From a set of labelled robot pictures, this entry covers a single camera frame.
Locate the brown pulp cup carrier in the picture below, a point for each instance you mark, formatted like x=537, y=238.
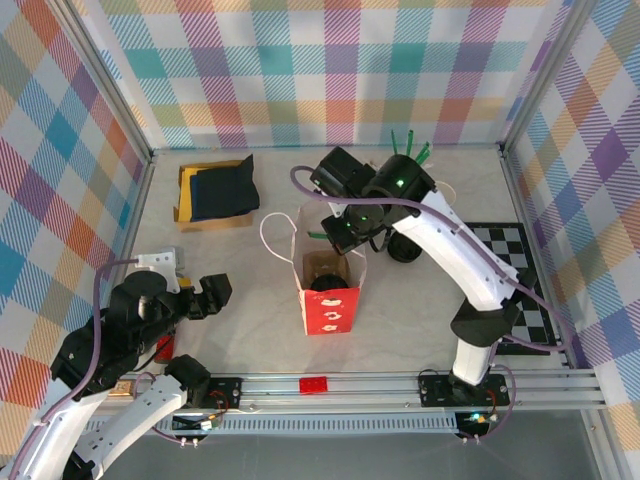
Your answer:
x=312, y=262

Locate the red white paper gift bag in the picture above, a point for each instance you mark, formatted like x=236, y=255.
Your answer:
x=330, y=315

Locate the dark navy napkin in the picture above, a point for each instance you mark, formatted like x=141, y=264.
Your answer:
x=225, y=190

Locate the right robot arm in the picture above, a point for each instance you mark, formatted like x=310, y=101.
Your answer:
x=450, y=240

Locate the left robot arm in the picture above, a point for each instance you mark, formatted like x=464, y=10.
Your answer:
x=150, y=405

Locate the red toy microphone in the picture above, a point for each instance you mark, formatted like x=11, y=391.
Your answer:
x=165, y=345

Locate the stack of black cup lids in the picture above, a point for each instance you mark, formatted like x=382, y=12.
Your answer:
x=405, y=252

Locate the brown cardboard napkin tray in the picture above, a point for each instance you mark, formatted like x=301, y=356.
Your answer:
x=215, y=226

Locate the blue napkin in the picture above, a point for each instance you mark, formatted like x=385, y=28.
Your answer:
x=193, y=200

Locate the yellow napkin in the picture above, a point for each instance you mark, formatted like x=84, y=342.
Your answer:
x=184, y=195

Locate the black grey checkerboard mat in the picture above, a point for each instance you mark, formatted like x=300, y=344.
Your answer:
x=500, y=240

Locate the small controller board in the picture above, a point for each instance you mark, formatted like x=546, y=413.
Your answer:
x=475, y=417
x=192, y=424

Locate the red toy brick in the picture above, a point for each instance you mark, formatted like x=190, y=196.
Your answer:
x=313, y=385

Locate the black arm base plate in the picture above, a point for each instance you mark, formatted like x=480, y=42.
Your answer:
x=432, y=392
x=225, y=385

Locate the aluminium side rail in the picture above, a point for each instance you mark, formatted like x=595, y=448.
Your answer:
x=514, y=190
x=138, y=200

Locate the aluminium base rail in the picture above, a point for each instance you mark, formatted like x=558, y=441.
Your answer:
x=375, y=385

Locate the aluminium frame post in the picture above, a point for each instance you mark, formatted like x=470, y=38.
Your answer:
x=108, y=75
x=543, y=75

